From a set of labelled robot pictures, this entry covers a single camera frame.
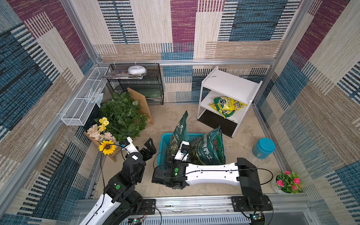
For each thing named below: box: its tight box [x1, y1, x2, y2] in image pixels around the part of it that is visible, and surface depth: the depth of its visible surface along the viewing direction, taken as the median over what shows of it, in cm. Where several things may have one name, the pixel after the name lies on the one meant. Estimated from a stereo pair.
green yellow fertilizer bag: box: [209, 97, 244, 120], surface depth 91 cm
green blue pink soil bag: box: [213, 129, 226, 165], surface depth 73 cm
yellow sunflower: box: [97, 140, 117, 156], surface depth 71 cm
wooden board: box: [126, 87, 155, 126], surface depth 90 cm
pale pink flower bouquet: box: [86, 123, 117, 143], surface depth 77 cm
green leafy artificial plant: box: [95, 91, 148, 143], surface depth 85 cm
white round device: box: [127, 65, 146, 75], surface depth 90 cm
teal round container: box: [252, 137, 277, 159], surface depth 85 cm
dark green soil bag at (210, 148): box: [195, 125, 226, 165], surface depth 71 cm
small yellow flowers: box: [98, 116, 110, 133], surface depth 71 cm
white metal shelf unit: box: [196, 66, 263, 138], surface depth 89 cm
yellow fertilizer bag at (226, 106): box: [209, 97, 248, 118], surface depth 91 cm
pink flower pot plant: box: [275, 170, 303, 195], surface depth 70 cm
